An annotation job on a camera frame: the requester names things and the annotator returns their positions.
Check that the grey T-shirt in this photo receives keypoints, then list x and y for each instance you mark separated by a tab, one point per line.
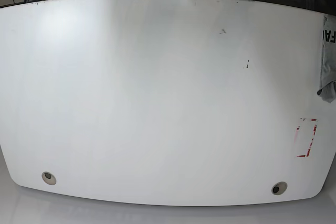
327	71

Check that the red tape marking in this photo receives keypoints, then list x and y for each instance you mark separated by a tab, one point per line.
304	137

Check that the right table grommet hole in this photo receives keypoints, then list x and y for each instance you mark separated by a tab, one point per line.
279	188

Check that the table grommet hole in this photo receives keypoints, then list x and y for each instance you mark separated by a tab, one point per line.
279	188
49	178

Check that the left table grommet hole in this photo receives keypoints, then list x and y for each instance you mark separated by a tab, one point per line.
49	178

